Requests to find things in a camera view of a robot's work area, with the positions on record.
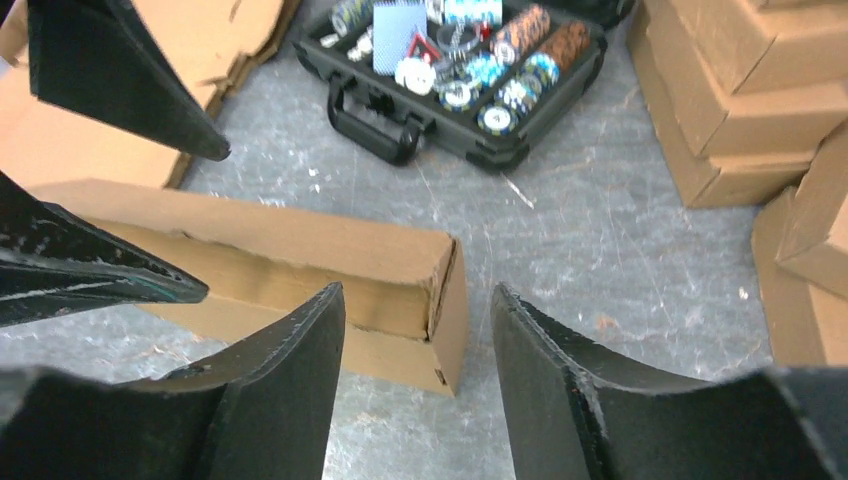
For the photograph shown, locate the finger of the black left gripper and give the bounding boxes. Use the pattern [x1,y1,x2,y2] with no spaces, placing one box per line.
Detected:
[27,1,230,161]
[1,175,209,326]

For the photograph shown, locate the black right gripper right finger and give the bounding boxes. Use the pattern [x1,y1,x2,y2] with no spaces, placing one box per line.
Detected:
[491,283,847,479]

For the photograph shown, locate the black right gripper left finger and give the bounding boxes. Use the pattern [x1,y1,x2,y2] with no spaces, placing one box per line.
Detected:
[1,282,345,479]

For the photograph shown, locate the brown cardboard box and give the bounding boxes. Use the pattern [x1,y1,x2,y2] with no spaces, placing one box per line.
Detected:
[33,179,469,396]

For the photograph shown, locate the leaning folded cardboard box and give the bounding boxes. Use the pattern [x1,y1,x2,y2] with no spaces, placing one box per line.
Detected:
[751,125,847,366]

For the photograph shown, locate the flat cardboard sheet stack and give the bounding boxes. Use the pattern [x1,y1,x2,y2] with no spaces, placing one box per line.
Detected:
[1,1,298,197]

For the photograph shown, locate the black poker chip case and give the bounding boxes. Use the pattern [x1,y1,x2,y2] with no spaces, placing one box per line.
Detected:
[294,1,633,170]

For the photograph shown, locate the stacked folded cardboard boxes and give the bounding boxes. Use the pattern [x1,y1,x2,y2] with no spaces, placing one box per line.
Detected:
[627,1,847,208]

